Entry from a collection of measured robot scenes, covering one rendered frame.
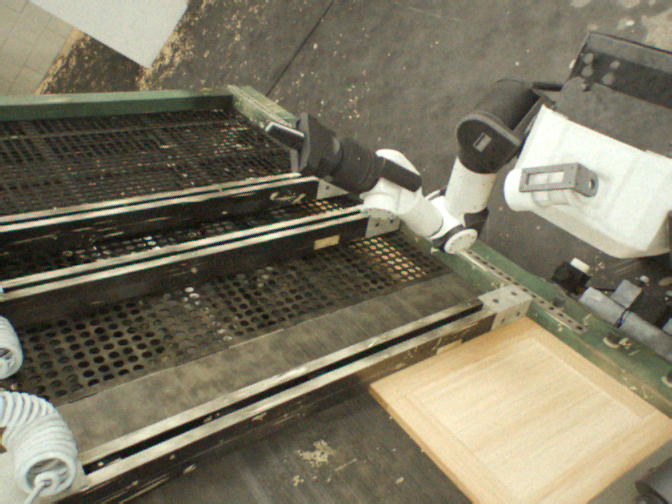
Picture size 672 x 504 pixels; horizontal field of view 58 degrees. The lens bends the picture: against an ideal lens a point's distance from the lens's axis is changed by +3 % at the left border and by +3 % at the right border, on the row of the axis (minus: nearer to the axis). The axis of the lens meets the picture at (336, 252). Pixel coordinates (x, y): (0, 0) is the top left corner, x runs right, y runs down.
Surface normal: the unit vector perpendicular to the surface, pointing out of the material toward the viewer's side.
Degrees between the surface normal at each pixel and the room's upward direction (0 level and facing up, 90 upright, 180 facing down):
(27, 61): 90
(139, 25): 90
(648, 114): 23
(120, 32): 90
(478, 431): 60
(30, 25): 90
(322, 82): 0
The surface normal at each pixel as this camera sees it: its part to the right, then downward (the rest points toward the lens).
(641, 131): -0.77, 0.11
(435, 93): -0.61, -0.24
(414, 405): 0.16, -0.83
